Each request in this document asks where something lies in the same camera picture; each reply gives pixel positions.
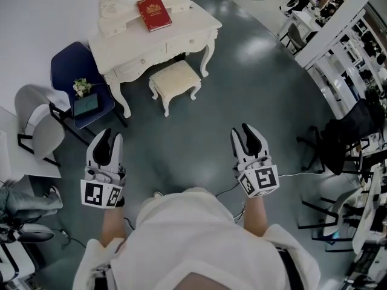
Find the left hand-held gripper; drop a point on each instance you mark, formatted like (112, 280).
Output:
(96, 192)

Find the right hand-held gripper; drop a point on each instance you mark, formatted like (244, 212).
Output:
(266, 177)

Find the cream cushioned stool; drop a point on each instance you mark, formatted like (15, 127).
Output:
(175, 77)

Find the white dressing table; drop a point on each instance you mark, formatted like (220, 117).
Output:
(178, 30)

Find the person's right forearm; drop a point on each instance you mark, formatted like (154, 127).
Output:
(255, 216)

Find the person's left forearm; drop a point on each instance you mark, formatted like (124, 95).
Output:
(112, 225)

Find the dark green flat box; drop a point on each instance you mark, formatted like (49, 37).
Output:
(87, 105)

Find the grey shell chair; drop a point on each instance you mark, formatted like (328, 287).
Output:
(45, 125)

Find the person's left white shoe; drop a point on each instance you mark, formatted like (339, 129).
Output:
(158, 194)

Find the white flower bouquet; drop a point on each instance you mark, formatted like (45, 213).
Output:
(81, 87)

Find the plain white table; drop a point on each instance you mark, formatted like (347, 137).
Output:
(18, 162)

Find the blue upholstered chair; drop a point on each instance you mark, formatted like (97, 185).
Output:
(72, 65)

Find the black office chair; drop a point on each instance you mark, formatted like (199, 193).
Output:
(347, 137)

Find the white chair black legs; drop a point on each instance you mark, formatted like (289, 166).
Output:
(338, 210)

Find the person's white shirt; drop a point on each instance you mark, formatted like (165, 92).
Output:
(187, 237)

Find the grey padded chair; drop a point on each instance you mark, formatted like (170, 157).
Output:
(294, 36)

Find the white metal shelf rack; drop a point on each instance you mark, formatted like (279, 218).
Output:
(338, 50)

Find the person's head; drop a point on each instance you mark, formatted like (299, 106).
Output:
(236, 282)

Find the small white table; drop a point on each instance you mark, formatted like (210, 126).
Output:
(305, 20)

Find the red hardcover book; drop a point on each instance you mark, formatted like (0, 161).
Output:
(154, 14)

